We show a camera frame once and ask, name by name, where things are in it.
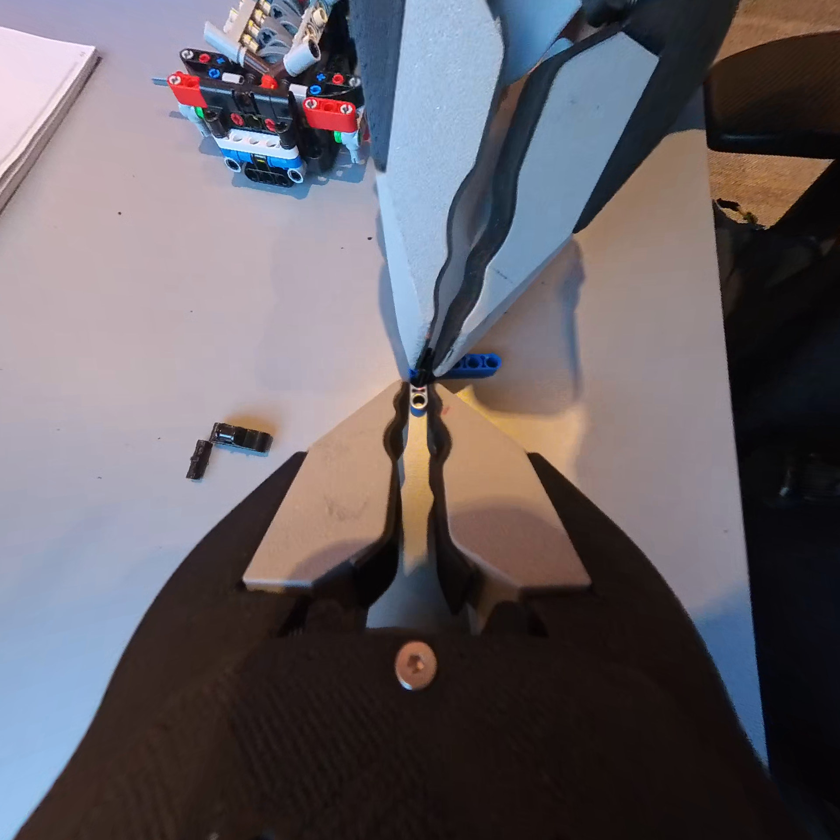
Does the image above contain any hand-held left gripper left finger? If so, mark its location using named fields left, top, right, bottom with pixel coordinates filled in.
left=243, top=382, right=404, bottom=608

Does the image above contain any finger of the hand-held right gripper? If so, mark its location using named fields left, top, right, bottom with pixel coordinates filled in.
left=430, top=31, right=660, bottom=380
left=374, top=0, right=506, bottom=371

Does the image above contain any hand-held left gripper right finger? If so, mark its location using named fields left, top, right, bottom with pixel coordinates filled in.
left=427, top=384, right=592, bottom=616

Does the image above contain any blue angled beam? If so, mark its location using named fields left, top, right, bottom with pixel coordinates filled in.
left=407, top=353, right=504, bottom=419

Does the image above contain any brick car chassis model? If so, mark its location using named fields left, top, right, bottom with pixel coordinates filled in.
left=153, top=0, right=371, bottom=193

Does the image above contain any black office chair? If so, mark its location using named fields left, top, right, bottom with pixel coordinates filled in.
left=704, top=31, right=840, bottom=160

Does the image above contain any black angled connector piece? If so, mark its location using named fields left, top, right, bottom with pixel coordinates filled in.
left=210, top=423, right=274, bottom=455

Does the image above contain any building instruction booklet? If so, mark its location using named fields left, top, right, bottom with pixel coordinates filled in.
left=0, top=26, right=101, bottom=212

